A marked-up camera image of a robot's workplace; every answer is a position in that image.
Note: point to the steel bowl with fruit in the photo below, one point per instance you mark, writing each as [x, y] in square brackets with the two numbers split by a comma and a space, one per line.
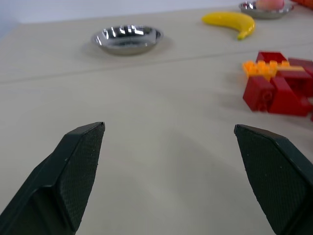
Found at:
[266, 11]

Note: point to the empty steel bowl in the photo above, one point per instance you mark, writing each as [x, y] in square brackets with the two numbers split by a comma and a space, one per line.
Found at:
[127, 39]

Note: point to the yellow banana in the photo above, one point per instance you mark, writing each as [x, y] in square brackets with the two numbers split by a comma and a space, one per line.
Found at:
[232, 20]

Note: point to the pink peach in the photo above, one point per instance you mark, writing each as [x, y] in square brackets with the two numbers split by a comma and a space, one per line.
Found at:
[270, 3]

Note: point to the orange toy brick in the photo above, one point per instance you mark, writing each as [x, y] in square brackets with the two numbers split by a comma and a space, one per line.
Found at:
[262, 68]

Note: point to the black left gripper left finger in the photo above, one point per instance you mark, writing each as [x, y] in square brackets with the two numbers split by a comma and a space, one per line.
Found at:
[73, 171]

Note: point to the red toy block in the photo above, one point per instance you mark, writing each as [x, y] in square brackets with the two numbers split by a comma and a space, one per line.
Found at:
[299, 71]
[289, 98]
[271, 57]
[259, 94]

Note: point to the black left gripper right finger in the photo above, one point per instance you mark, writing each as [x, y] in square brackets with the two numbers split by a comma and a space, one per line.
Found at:
[274, 176]

